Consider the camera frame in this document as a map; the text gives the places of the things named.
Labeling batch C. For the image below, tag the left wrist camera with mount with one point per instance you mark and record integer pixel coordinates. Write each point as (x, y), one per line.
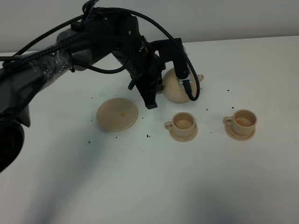
(170, 51)

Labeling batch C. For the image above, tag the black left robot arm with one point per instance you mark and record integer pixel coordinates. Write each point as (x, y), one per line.
(84, 41)

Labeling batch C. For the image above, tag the beige left teacup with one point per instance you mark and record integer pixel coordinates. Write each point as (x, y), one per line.
(182, 125)

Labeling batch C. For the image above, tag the beige right teacup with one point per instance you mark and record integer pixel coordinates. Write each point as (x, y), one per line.
(242, 122)

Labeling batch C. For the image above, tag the beige ceramic teapot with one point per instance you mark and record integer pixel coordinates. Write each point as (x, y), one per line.
(172, 89)

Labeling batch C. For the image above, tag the beige cup saucer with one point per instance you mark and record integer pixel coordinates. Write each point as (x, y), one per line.
(185, 139)
(238, 137)

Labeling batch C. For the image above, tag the beige right cup saucer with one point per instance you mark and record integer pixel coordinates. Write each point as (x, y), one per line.
(238, 137)

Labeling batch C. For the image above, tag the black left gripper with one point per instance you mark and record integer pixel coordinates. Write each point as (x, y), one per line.
(145, 74)

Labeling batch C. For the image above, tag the beige left cup saucer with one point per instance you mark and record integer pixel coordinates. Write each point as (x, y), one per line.
(185, 139)

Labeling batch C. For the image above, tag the beige teacup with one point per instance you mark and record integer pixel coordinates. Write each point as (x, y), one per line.
(242, 122)
(182, 125)

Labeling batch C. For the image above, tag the beige teapot saucer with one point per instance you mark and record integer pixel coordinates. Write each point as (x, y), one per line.
(116, 115)

